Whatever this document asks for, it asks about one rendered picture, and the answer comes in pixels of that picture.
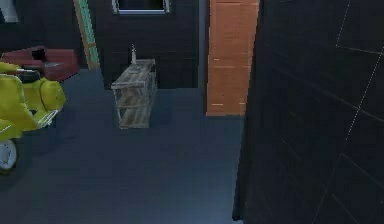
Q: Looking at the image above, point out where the grey wooden shelf rack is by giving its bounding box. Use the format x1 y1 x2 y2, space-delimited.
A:
110 58 158 130

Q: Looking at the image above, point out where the yellow motor scooter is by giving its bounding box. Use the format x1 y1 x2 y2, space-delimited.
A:
0 61 67 175

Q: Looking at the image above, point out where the white framed window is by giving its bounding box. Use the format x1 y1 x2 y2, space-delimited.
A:
111 0 171 16

